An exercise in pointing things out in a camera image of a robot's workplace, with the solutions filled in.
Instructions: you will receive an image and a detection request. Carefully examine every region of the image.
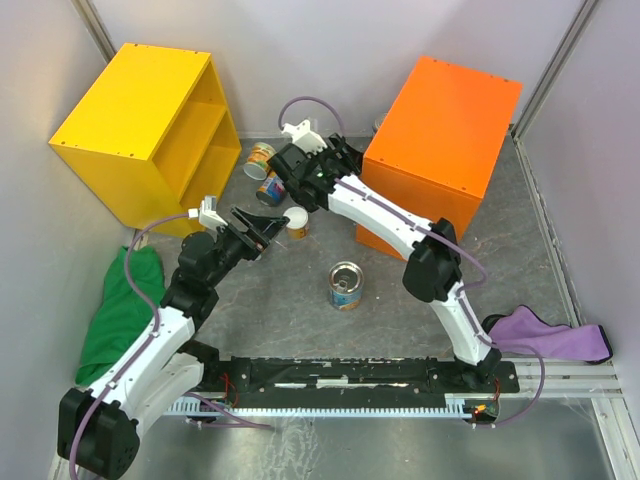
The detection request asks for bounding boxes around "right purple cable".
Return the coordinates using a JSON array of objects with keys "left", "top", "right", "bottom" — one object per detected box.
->
[{"left": 277, "top": 96, "right": 546, "bottom": 429}]

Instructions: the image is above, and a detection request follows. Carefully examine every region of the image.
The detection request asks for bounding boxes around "orange shelf cabinet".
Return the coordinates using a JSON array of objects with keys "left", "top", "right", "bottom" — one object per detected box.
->
[{"left": 360, "top": 56, "right": 523, "bottom": 238}]

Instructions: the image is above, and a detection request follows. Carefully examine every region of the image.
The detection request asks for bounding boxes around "orange label can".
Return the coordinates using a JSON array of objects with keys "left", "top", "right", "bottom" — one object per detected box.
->
[{"left": 243, "top": 142, "right": 276, "bottom": 181}]

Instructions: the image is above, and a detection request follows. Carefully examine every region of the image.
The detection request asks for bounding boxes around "yellow shelf cabinet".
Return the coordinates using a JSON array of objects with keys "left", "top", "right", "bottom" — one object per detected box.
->
[{"left": 49, "top": 43, "right": 241, "bottom": 237}]

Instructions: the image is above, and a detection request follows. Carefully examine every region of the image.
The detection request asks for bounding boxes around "purple cloth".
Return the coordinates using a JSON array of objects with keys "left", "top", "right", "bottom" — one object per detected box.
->
[{"left": 482, "top": 305, "right": 613, "bottom": 365}]

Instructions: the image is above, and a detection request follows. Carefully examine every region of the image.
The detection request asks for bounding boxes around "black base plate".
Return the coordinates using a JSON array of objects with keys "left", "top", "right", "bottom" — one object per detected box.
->
[{"left": 197, "top": 357, "right": 520, "bottom": 410}]

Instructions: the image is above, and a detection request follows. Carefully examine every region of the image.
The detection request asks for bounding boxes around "blue can pull tab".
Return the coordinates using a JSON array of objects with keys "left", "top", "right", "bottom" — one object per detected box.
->
[{"left": 328, "top": 261, "right": 364, "bottom": 311}]

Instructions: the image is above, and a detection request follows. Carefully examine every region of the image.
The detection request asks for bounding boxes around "green cloth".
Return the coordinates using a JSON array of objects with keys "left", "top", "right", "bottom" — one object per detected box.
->
[{"left": 75, "top": 246, "right": 165, "bottom": 387}]

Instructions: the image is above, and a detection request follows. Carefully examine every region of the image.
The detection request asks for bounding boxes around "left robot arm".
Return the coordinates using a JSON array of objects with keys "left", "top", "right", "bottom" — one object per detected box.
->
[{"left": 57, "top": 199, "right": 289, "bottom": 479}]

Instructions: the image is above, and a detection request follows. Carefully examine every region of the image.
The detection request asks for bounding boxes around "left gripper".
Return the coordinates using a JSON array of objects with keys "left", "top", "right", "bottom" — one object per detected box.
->
[{"left": 205, "top": 206, "right": 290, "bottom": 288}]

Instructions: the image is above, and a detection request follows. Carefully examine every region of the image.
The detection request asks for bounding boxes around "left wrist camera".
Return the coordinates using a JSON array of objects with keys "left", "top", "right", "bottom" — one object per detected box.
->
[{"left": 187, "top": 195, "right": 228, "bottom": 230}]

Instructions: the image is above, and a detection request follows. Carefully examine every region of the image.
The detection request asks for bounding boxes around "tall blue red can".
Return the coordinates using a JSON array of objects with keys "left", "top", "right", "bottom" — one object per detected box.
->
[{"left": 256, "top": 171, "right": 286, "bottom": 207}]

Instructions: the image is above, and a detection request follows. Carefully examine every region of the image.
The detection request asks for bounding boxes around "white lid yellow can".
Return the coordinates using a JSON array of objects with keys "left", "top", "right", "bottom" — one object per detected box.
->
[{"left": 284, "top": 206, "right": 310, "bottom": 240}]

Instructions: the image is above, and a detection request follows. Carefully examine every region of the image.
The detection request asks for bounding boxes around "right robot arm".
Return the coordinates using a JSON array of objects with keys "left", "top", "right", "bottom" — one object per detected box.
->
[{"left": 269, "top": 134, "right": 501, "bottom": 391}]

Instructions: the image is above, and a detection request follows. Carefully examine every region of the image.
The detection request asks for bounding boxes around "blue cable duct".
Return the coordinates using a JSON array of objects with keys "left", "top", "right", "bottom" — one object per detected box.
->
[{"left": 164, "top": 394, "right": 474, "bottom": 417}]

